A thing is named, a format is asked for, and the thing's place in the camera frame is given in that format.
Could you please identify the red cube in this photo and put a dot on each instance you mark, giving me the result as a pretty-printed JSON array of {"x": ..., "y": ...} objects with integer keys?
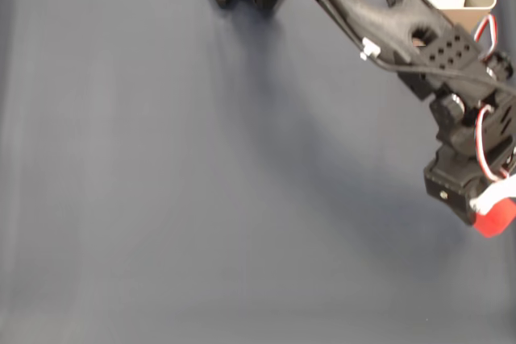
[{"x": 498, "y": 219}]

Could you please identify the dark blue-grey table mat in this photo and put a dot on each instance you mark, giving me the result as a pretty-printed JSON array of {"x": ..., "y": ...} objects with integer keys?
[{"x": 161, "y": 158}]

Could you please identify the white camera circuit board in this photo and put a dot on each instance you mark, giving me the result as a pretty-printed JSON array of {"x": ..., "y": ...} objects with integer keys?
[{"x": 498, "y": 191}]

